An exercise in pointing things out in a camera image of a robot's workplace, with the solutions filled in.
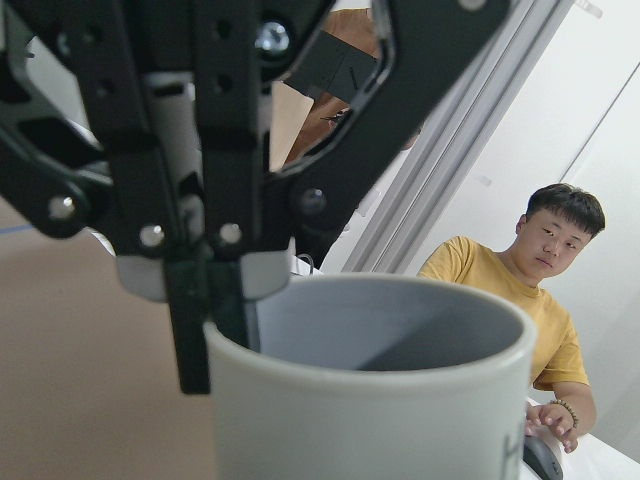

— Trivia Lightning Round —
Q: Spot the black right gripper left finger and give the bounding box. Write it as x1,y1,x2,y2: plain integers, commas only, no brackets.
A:
1,1,210,395

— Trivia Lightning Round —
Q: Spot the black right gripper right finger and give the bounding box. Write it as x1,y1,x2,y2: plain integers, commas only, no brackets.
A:
194,0,511,351

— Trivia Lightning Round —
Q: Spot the white cup with handle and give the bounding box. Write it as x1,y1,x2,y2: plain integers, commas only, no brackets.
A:
204,274,537,479

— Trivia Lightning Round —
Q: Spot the person in yellow shirt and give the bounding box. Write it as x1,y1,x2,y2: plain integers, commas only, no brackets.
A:
418,183,605,453

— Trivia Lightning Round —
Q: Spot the black computer mouse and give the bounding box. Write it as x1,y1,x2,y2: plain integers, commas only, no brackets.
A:
522,436,564,480

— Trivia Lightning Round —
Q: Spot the aluminium frame post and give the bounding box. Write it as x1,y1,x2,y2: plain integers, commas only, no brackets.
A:
338,1,572,272

